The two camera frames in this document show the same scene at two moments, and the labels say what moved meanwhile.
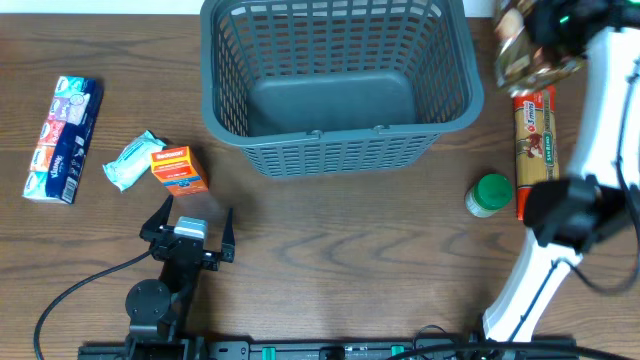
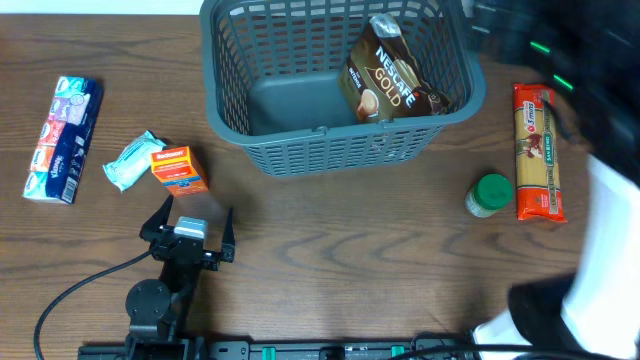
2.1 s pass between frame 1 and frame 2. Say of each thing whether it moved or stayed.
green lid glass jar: stayed
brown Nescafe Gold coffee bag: moved
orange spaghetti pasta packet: stayed
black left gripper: stayed
